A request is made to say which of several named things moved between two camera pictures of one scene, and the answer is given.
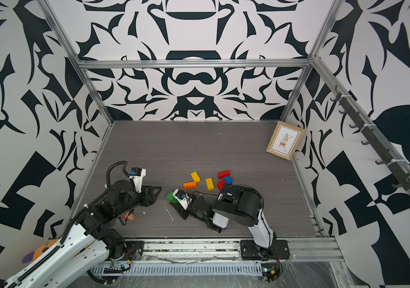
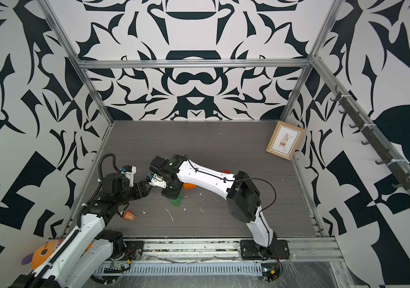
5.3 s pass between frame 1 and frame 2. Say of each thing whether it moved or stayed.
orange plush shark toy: stayed
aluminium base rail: stayed
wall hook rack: stayed
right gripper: moved
